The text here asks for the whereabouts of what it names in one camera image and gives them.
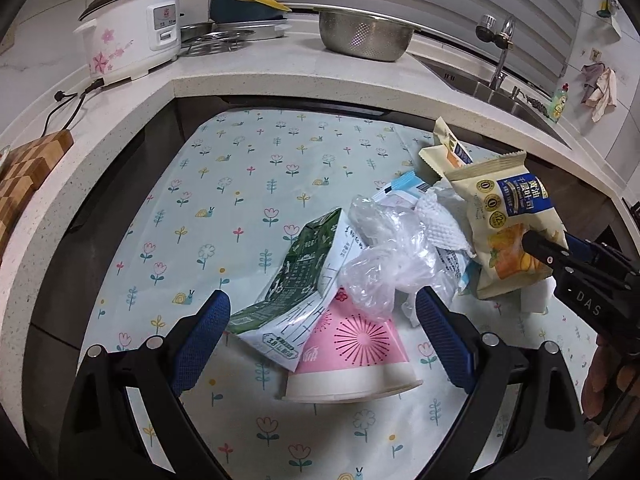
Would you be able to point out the steel colander bowl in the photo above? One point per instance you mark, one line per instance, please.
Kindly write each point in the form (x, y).
(365, 35)

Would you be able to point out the purple hanging cloth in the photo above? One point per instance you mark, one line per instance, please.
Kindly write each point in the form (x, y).
(590, 77)

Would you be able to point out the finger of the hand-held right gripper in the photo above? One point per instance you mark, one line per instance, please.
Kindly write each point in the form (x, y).
(545, 250)
(580, 247)

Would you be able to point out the dark sink scrubber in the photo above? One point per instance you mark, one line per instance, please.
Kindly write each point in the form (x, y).
(537, 104)

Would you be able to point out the chrome faucet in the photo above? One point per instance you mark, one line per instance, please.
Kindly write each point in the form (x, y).
(500, 65)

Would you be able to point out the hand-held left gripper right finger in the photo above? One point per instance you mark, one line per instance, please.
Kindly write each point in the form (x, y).
(445, 335)

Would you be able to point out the blue basin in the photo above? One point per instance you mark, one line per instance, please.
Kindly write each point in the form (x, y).
(235, 12)

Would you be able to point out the white floral rice cooker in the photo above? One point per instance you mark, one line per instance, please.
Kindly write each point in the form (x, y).
(130, 35)

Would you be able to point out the pink paper cup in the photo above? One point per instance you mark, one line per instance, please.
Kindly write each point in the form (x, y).
(360, 345)

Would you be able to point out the puffed cream snack packet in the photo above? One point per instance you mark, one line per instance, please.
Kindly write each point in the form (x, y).
(500, 210)

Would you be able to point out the steel tray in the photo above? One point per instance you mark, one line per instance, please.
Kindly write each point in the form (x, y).
(270, 30)

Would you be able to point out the floral tablecloth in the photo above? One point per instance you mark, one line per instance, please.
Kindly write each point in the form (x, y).
(225, 185)

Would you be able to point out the person's right hand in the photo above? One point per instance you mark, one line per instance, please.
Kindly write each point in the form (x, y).
(600, 385)

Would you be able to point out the green dish soap bottle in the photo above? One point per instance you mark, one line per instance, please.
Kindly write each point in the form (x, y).
(558, 105)

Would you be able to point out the flat cream snack packet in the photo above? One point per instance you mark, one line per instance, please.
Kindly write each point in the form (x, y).
(447, 145)

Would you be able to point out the wooden cutting board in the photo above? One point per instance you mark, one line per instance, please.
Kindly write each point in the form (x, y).
(30, 175)

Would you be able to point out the steel sink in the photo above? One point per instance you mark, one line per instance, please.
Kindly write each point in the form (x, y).
(475, 87)

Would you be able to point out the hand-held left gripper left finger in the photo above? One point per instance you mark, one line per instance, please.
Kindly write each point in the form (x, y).
(200, 342)

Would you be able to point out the green and white milk carton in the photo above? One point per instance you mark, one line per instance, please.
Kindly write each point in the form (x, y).
(295, 270)

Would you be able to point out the wall utensil rack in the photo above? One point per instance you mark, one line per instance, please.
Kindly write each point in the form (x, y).
(612, 15)

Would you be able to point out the clear plastic bag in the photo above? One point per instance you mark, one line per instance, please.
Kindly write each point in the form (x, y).
(385, 260)

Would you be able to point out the blue and white wrapper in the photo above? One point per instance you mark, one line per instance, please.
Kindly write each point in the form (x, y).
(405, 185)

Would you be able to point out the beige hanging cloth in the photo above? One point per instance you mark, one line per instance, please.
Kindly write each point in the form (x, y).
(605, 95)

